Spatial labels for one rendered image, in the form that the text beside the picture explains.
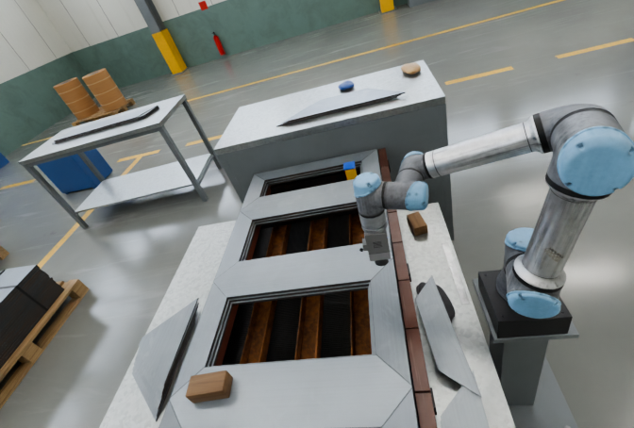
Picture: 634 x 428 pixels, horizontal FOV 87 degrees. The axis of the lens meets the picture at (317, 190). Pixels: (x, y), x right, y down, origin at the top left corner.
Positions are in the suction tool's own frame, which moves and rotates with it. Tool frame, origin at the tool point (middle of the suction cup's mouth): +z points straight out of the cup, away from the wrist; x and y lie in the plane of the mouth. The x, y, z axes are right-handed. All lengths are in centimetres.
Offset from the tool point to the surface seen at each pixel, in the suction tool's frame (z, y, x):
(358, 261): 12.5, -13.3, -9.0
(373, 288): 13.2, -0.9, -4.6
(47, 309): 87, -76, -270
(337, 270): 12.9, -10.8, -17.4
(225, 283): 14, -12, -64
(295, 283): 13.7, -7.3, -33.4
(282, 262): 13.2, -18.7, -40.4
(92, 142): 0, -196, -255
